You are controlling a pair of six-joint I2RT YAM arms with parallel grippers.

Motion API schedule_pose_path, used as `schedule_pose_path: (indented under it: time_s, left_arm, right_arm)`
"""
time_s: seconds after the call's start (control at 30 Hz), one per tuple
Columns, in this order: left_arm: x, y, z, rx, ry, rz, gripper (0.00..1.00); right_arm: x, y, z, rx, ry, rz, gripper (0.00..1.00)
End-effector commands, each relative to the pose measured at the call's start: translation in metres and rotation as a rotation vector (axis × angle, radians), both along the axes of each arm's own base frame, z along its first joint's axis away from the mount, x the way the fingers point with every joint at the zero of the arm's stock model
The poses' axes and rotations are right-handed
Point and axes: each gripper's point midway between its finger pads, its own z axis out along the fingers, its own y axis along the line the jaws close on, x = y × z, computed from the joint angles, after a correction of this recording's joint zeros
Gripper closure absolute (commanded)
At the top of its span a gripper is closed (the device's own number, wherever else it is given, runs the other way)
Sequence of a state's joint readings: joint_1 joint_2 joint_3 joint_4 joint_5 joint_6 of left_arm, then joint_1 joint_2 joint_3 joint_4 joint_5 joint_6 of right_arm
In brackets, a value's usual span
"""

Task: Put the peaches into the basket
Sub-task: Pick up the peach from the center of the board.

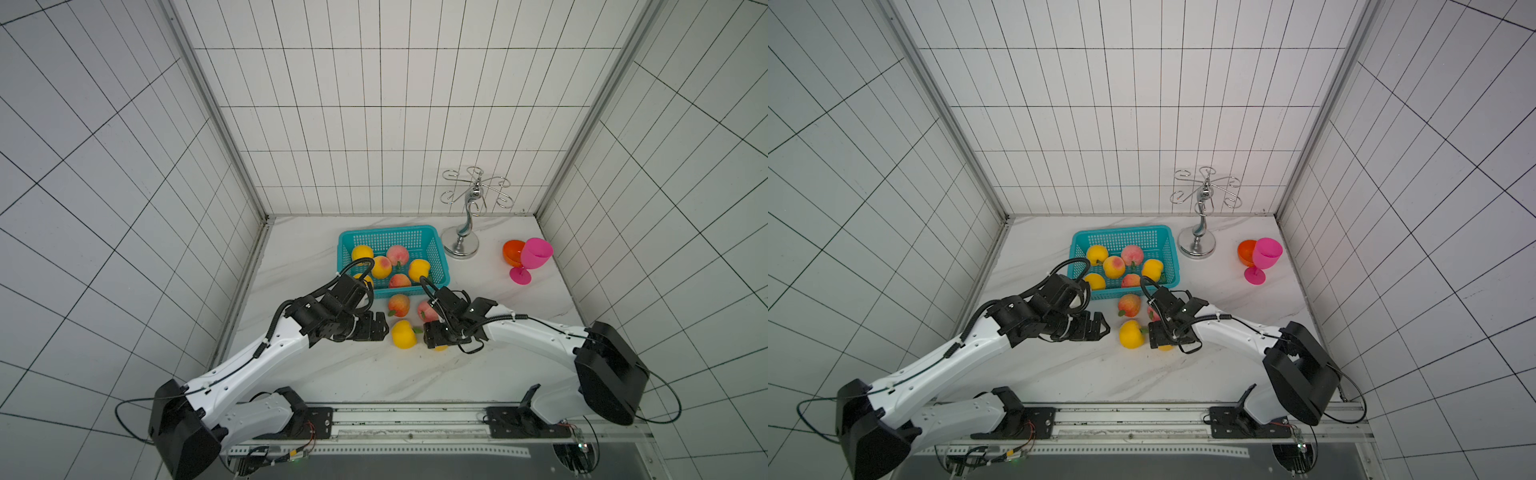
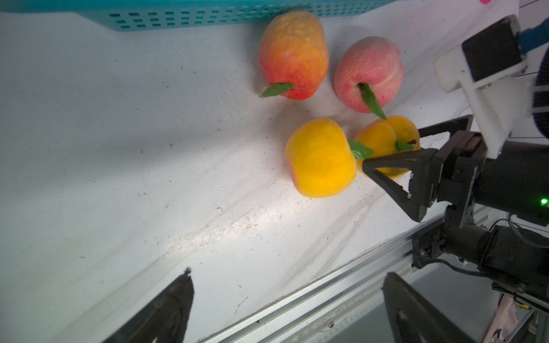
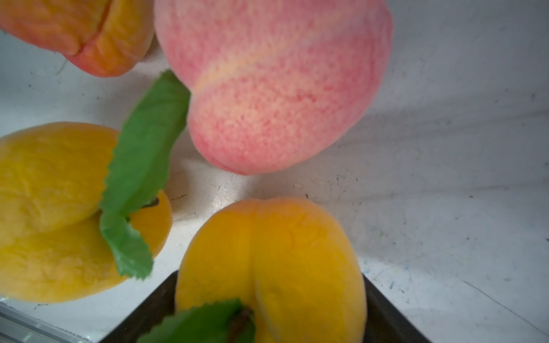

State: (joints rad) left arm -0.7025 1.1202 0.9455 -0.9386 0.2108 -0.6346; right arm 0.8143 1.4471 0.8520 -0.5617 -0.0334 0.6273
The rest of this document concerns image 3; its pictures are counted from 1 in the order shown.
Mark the aluminium mounting rail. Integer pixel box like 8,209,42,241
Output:
1,303,91,343

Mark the orange-red peach top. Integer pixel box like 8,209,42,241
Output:
1,0,154,77

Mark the pink peach top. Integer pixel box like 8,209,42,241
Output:
154,1,393,175

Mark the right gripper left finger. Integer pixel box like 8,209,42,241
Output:
100,272,178,343

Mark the yellow peach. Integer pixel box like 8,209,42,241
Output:
136,196,368,343
0,70,192,304

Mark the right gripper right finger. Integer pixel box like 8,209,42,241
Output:
363,275,431,343

